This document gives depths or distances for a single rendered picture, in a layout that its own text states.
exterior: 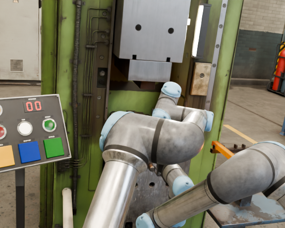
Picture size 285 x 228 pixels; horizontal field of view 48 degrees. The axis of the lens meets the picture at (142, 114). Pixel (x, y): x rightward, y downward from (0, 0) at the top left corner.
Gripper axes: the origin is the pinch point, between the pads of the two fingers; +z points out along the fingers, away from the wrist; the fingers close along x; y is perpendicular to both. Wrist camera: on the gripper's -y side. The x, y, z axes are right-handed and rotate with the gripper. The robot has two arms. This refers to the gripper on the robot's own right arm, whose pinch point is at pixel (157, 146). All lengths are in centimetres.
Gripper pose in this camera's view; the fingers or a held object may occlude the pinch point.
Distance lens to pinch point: 142.5
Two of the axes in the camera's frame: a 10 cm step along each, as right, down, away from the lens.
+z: -2.4, -2.9, 9.3
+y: -0.9, 9.6, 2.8
